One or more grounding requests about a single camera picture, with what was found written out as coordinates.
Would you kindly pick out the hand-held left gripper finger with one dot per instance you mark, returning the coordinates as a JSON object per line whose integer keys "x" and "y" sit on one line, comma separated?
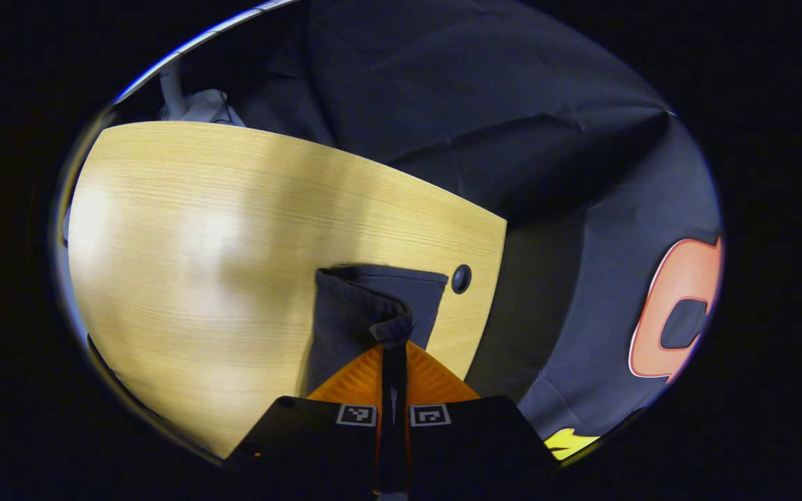
{"x": 386, "y": 390}
{"x": 402, "y": 390}

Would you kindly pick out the dark grey jeans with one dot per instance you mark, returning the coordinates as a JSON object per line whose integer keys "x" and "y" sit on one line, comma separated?
{"x": 345, "y": 313}

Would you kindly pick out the black backdrop cloth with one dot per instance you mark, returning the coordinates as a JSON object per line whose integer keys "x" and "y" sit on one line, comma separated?
{"x": 512, "y": 104}

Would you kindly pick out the white cloth bundle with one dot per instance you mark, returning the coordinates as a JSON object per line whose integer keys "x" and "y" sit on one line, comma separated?
{"x": 195, "y": 104}

